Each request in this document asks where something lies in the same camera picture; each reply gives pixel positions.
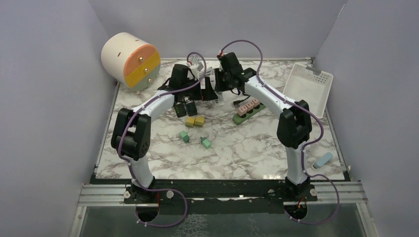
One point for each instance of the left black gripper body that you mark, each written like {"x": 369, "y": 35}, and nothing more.
{"x": 196, "y": 93}

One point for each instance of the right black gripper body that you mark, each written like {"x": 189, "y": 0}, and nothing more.
{"x": 222, "y": 82}

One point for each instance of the white power strip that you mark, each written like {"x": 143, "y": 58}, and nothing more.
{"x": 209, "y": 93}

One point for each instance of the black power strip green ports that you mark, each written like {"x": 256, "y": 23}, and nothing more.
{"x": 180, "y": 110}

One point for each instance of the black power strip blue ports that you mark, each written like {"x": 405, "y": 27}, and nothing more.
{"x": 191, "y": 109}

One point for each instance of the green round-socket power strip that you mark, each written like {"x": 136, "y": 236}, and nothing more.
{"x": 240, "y": 119}

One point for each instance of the yellow plug adapter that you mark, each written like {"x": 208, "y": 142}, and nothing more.
{"x": 190, "y": 121}
{"x": 199, "y": 121}

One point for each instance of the green plug adapter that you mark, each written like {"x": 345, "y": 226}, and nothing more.
{"x": 184, "y": 136}
{"x": 205, "y": 143}

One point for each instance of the pink usb charger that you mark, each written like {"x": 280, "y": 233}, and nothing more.
{"x": 249, "y": 106}
{"x": 242, "y": 110}
{"x": 255, "y": 103}

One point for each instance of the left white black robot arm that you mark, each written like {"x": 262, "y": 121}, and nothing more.
{"x": 132, "y": 131}

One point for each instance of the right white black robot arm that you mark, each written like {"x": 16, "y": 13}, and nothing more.
{"x": 294, "y": 126}

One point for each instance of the cream round drawer cabinet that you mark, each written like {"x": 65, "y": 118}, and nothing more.
{"x": 131, "y": 61}

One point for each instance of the white plastic basket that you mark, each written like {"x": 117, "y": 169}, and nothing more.
{"x": 311, "y": 85}

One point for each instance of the light blue small device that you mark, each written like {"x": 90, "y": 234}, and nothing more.
{"x": 323, "y": 160}

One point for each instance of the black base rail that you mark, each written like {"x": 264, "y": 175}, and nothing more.
{"x": 176, "y": 197}

